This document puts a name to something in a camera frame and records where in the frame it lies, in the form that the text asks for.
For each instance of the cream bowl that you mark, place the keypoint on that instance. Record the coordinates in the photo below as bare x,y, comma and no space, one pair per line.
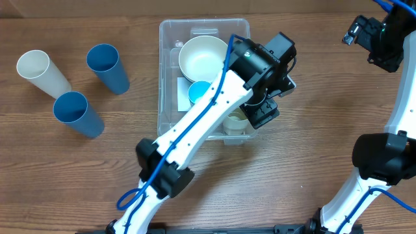
202,58

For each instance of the light blue small cup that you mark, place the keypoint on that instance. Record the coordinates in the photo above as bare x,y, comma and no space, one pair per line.
197,90

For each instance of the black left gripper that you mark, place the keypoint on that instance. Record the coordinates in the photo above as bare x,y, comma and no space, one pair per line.
257,104

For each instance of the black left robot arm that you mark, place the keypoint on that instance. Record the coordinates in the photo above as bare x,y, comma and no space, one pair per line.
252,75

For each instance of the blue tall cup front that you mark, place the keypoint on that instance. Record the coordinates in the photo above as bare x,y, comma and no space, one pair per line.
74,110

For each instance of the cream tall cup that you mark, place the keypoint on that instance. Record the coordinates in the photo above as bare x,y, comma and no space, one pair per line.
236,123
37,68

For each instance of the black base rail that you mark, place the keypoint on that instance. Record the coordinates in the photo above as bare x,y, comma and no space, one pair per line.
277,229

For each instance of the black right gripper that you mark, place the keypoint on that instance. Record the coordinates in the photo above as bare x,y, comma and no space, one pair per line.
392,60

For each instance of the white label in container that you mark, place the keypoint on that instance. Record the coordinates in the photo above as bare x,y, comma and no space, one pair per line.
183,103

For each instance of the blue tall cup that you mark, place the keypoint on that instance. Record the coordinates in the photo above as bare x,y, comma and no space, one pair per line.
74,110
104,60

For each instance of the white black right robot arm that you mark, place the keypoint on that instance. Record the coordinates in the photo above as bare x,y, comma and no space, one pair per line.
381,160

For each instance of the clear plastic storage container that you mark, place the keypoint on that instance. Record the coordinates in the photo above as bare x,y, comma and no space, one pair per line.
173,34

